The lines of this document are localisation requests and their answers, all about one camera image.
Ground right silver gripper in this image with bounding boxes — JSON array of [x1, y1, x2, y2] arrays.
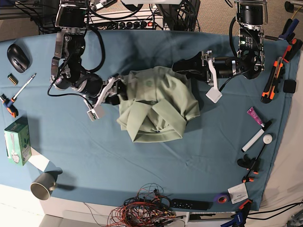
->
[[84, 74, 128, 111]]

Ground left silver gripper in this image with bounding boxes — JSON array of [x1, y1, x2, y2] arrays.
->
[[172, 50, 219, 90]]

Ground light green T-shirt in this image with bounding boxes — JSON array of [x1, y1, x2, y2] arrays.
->
[[117, 66, 200, 143]]

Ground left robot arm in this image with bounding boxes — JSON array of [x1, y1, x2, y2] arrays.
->
[[172, 0, 268, 91]]

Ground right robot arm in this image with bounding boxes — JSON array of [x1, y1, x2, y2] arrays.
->
[[50, 0, 128, 110]]

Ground blue table cloth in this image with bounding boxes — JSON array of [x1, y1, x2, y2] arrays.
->
[[0, 30, 292, 210]]

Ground purple tube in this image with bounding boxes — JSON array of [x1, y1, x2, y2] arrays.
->
[[247, 107, 265, 127]]

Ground black power strip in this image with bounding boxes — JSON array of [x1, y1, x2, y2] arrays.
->
[[99, 21, 156, 30]]

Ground orange black utility knife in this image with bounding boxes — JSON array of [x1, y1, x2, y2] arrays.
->
[[261, 57, 283, 104]]

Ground white marker pen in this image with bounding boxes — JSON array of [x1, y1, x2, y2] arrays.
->
[[241, 120, 272, 152]]

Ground black square box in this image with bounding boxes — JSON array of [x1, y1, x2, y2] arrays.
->
[[283, 79, 296, 94]]

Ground white round cap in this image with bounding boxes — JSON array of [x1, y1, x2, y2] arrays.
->
[[263, 134, 273, 144]]

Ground blue black spring clamp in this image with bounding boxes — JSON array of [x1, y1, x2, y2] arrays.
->
[[278, 18, 299, 42]]

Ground white paper sheet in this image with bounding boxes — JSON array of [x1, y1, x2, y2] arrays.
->
[[28, 147, 50, 172]]

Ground black orange bar clamp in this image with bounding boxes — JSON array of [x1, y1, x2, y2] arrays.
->
[[237, 143, 267, 183]]

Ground black computer mouse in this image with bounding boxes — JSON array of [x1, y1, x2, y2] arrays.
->
[[7, 44, 30, 73]]

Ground small gold battery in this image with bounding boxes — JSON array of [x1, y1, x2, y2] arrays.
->
[[8, 73, 18, 86]]

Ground green tissue box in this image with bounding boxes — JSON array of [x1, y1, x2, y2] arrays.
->
[[4, 117, 32, 166]]

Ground grey ceramic mug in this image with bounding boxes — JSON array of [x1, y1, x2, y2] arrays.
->
[[30, 173, 57, 201]]

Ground white paper packet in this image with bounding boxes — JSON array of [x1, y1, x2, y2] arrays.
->
[[228, 183, 248, 204]]

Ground purple tape roll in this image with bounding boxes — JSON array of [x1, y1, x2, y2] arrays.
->
[[213, 192, 230, 204]]

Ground black remote control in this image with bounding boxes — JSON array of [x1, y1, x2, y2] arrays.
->
[[170, 199, 213, 211]]

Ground blue black bar clamp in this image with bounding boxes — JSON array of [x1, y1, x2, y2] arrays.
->
[[221, 200, 253, 227]]

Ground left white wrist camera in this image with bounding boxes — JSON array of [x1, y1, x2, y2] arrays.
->
[[206, 87, 222, 104]]

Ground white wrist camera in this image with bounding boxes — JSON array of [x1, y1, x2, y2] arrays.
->
[[87, 105, 105, 122], [206, 87, 222, 104]]

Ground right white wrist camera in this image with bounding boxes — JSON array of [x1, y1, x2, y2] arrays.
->
[[87, 105, 105, 122]]

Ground blue orange handled screwdriver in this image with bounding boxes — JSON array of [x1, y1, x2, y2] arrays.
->
[[0, 73, 36, 118]]

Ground tangled red black wires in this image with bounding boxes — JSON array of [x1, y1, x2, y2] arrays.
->
[[82, 183, 185, 227]]

